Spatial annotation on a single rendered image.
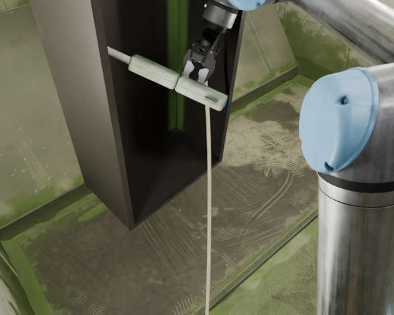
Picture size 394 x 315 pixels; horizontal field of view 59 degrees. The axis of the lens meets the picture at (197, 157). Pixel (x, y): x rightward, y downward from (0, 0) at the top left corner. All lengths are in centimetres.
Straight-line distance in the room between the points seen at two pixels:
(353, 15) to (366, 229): 38
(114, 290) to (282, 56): 236
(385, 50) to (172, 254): 161
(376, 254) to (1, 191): 208
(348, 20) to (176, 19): 102
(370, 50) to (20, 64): 206
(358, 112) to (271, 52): 285
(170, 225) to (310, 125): 172
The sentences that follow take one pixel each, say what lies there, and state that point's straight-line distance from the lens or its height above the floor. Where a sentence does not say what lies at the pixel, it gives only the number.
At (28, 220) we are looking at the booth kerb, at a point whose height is 12.
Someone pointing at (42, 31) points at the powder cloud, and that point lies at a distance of 120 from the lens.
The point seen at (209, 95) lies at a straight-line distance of 104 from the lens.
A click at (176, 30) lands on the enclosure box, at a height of 111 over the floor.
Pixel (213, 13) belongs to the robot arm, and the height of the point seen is 134.
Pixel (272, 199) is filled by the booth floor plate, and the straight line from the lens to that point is 221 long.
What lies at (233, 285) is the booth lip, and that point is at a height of 4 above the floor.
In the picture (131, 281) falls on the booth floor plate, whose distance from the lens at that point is 195.
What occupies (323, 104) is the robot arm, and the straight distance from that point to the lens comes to 43.
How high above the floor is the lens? 167
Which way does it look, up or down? 40 degrees down
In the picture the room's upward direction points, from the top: 7 degrees counter-clockwise
